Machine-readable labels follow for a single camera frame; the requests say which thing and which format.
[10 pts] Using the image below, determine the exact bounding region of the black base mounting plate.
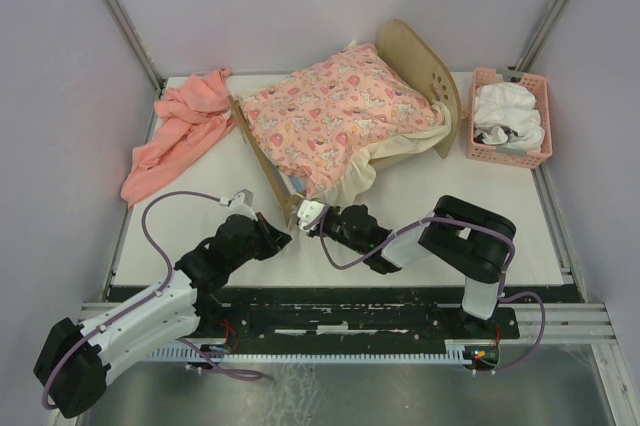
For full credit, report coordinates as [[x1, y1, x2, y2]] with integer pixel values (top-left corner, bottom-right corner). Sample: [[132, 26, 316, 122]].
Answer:
[[194, 287, 520, 354]]

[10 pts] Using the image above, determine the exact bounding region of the pink unicorn print mattress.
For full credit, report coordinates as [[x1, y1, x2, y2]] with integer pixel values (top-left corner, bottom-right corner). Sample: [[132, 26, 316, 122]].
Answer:
[[238, 44, 452, 207]]

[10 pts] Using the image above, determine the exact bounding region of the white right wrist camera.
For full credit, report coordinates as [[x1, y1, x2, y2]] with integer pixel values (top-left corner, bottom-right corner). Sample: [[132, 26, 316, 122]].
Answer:
[[296, 199, 329, 233]]

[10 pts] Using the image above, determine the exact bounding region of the white cloth in basket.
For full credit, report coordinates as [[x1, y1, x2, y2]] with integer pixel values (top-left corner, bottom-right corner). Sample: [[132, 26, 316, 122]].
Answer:
[[473, 82, 546, 153]]

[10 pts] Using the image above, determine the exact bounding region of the white slotted cable duct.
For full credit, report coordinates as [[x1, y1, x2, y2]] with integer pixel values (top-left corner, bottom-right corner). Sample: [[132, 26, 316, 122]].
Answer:
[[145, 342, 498, 366]]

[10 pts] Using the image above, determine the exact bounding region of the left aluminium frame post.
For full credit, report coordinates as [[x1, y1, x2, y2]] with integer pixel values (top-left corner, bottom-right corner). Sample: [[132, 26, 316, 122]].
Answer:
[[102, 0, 165, 92]]

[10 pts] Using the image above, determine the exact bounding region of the right aluminium frame post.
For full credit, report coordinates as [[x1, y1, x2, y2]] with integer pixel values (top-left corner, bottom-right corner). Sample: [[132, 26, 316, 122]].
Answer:
[[515, 0, 571, 73]]

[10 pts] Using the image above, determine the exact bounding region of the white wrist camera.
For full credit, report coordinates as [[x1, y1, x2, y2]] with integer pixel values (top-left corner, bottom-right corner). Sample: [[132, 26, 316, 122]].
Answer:
[[296, 199, 329, 233], [218, 189, 257, 220]]

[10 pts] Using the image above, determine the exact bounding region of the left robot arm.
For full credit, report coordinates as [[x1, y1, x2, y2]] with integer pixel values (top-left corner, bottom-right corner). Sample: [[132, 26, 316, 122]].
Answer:
[[34, 214, 292, 418]]

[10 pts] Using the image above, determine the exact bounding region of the pink plastic basket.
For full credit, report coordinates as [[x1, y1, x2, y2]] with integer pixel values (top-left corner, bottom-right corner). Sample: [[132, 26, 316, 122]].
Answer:
[[466, 68, 553, 169]]

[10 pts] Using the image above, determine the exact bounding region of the aluminium frame post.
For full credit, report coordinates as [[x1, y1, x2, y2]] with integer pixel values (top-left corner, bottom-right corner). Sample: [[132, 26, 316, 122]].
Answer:
[[102, 0, 165, 92], [515, 0, 571, 73]]

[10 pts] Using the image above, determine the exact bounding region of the salmon pink cloth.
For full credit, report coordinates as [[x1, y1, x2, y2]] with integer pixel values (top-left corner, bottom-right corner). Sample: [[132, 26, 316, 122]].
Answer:
[[121, 68, 235, 207]]

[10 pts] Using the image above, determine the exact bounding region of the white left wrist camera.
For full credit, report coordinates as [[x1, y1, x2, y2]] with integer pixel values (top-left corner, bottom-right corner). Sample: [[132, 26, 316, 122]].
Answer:
[[218, 189, 257, 220]]

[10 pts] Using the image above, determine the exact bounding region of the wooden striped pet bed frame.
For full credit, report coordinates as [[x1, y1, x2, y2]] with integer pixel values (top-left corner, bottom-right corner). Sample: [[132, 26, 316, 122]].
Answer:
[[229, 20, 462, 225]]

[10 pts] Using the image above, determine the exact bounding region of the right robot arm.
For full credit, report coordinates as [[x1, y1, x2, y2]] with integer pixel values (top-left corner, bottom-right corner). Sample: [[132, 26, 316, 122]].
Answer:
[[296, 195, 516, 337]]

